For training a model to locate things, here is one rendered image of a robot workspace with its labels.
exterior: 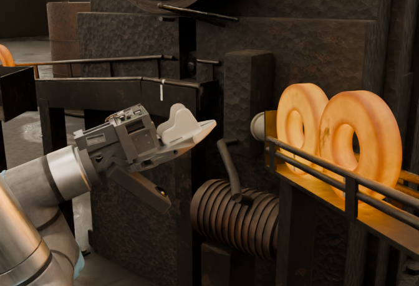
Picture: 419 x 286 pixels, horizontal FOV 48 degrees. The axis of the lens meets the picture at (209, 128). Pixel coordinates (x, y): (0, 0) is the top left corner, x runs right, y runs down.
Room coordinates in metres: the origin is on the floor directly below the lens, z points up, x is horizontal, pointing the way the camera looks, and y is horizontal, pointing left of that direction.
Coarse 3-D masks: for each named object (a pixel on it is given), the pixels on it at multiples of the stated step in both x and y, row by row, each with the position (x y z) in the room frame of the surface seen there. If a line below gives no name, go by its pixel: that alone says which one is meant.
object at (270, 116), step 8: (264, 112) 0.83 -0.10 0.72; (272, 112) 0.83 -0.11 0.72; (264, 120) 0.82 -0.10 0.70; (272, 120) 0.83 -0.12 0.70; (264, 128) 0.82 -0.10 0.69; (272, 128) 0.82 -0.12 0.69; (264, 136) 0.82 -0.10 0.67; (272, 136) 0.82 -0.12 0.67; (264, 144) 0.82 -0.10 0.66; (264, 152) 0.82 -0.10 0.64; (264, 160) 0.82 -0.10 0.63; (280, 160) 0.82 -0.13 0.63
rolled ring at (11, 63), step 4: (0, 44) 1.79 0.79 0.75; (0, 48) 1.75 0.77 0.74; (4, 48) 1.76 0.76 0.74; (0, 52) 1.74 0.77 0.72; (4, 52) 1.74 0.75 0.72; (8, 52) 1.75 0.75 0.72; (0, 56) 1.74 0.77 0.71; (4, 56) 1.73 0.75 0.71; (8, 56) 1.74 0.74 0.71; (4, 60) 1.72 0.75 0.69; (8, 60) 1.73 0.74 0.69; (12, 60) 1.74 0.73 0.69; (4, 64) 1.73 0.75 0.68; (8, 64) 1.72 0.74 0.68; (12, 64) 1.73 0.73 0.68
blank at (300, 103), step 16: (288, 96) 0.78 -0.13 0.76; (304, 96) 0.73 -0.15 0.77; (320, 96) 0.72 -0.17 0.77; (288, 112) 0.78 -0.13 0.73; (304, 112) 0.72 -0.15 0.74; (320, 112) 0.70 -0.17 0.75; (288, 128) 0.78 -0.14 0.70; (304, 128) 0.72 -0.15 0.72; (304, 144) 0.72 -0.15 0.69; (304, 160) 0.72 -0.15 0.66
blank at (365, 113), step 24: (336, 96) 0.64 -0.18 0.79; (360, 96) 0.59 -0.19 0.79; (336, 120) 0.63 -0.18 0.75; (360, 120) 0.58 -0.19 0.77; (384, 120) 0.56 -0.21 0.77; (336, 144) 0.64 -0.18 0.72; (360, 144) 0.57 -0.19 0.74; (384, 144) 0.54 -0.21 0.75; (360, 168) 0.57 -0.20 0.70; (384, 168) 0.54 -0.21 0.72; (336, 192) 0.62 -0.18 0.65
